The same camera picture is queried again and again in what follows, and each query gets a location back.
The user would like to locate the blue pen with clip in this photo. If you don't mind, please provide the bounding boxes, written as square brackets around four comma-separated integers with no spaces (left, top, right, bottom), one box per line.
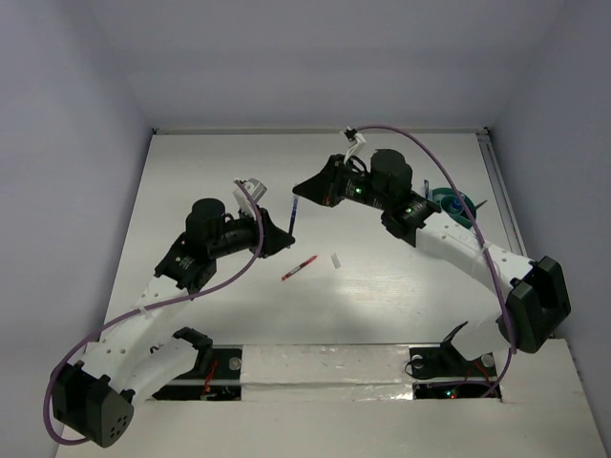
[288,195,299,236]

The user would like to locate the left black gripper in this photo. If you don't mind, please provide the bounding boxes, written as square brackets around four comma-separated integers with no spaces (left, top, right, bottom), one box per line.
[209,203,293,259]

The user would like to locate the teal round organizer container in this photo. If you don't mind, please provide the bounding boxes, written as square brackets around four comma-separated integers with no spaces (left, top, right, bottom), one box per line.
[431,187,476,229]

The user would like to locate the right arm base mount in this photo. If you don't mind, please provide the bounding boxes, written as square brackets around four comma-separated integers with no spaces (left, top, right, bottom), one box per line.
[404,322,502,400]

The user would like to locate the clear white pen cap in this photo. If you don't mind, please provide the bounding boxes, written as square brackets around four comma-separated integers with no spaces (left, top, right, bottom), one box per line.
[330,253,342,269]

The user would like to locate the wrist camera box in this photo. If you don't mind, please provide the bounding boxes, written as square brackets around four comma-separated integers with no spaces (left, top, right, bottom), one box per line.
[341,127,367,163]
[233,178,267,217]

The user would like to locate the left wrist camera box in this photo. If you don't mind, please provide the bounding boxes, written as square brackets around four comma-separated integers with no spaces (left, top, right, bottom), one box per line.
[233,178,267,217]

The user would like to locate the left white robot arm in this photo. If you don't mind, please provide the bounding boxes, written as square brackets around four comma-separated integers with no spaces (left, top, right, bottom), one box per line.
[43,198,295,448]

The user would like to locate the black handled scissors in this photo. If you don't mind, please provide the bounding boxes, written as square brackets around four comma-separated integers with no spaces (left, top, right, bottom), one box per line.
[474,199,488,210]

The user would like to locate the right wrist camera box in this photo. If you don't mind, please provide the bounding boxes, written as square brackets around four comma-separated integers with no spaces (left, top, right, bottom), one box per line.
[341,127,367,163]

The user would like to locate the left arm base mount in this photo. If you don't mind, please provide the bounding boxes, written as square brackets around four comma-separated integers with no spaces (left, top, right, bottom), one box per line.
[153,327,242,402]

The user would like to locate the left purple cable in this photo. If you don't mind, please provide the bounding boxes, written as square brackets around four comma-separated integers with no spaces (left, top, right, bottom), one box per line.
[43,180,266,446]

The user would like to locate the red pen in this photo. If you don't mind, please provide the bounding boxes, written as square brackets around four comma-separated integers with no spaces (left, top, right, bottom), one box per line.
[281,255,318,281]

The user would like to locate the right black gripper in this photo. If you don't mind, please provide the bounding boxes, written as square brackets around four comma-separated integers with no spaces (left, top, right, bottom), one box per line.
[292,156,390,212]

